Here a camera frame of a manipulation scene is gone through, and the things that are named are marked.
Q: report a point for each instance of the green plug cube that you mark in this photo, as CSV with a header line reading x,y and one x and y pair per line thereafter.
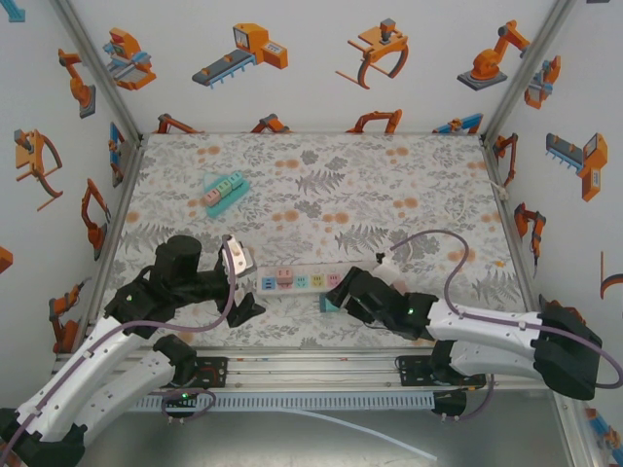
x,y
224,188

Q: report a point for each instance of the salmon plug cube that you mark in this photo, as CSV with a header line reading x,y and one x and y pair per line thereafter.
x,y
285,277

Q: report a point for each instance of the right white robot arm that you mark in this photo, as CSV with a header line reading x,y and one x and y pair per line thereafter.
x,y
487,321

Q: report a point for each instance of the grey-teal plug cube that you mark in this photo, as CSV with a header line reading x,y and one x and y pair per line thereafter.
x,y
236,180

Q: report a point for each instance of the aluminium side rail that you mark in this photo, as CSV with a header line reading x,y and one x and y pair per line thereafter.
x,y
507,209
116,209

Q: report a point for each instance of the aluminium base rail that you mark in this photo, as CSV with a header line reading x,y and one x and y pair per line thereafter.
x,y
311,372

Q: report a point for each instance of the white plastic tube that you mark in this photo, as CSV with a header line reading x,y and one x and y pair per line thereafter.
x,y
389,437

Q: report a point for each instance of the pink plug cube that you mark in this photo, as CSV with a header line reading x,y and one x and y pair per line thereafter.
x,y
212,197

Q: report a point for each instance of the white speckled power strip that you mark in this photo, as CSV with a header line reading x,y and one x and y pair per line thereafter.
x,y
309,291

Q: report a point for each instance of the aluminium frame post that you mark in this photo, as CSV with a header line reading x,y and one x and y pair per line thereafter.
x,y
98,68
524,68

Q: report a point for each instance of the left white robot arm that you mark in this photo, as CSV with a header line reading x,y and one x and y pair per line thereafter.
x,y
73,379

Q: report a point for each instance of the teal mountain-shaped power strip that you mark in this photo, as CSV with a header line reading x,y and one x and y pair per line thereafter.
x,y
216,210

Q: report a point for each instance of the teal plug cube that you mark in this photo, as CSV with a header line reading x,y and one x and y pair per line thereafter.
x,y
330,305

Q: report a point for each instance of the small black controller box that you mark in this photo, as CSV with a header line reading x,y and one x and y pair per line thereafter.
x,y
180,404
450,404

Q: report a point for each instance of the floral table mat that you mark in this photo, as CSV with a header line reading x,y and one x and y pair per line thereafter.
x,y
389,160

